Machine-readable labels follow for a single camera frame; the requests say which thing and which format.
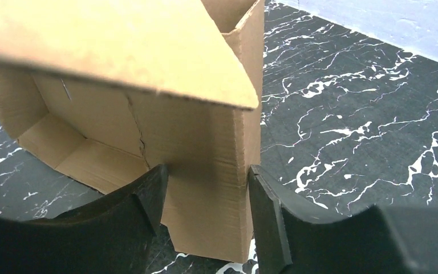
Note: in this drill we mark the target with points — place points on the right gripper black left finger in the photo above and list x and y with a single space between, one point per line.
112 234

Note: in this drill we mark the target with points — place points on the brown cardboard box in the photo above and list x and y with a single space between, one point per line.
102 91

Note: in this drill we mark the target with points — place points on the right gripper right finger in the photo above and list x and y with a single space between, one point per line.
294 235

